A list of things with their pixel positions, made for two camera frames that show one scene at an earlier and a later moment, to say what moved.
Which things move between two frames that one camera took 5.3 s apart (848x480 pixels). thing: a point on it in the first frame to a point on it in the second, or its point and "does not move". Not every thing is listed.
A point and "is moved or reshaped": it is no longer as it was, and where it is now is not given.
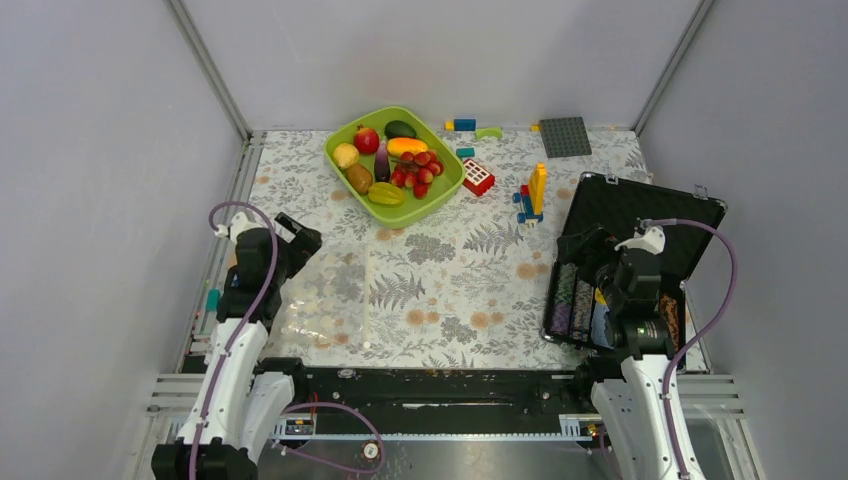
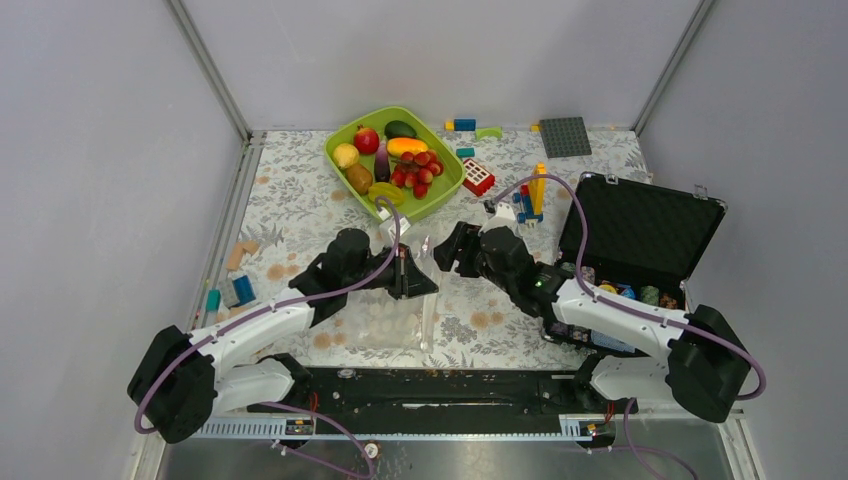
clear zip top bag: (328, 302) is moved or reshaped
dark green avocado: (397, 128) does not move
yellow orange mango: (396, 146) does not move
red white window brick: (478, 179) does not move
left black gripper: (304, 244) to (409, 280)
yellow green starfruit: (385, 193) does not move
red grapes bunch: (416, 170) does not move
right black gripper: (596, 240) to (465, 236)
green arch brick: (489, 132) does not move
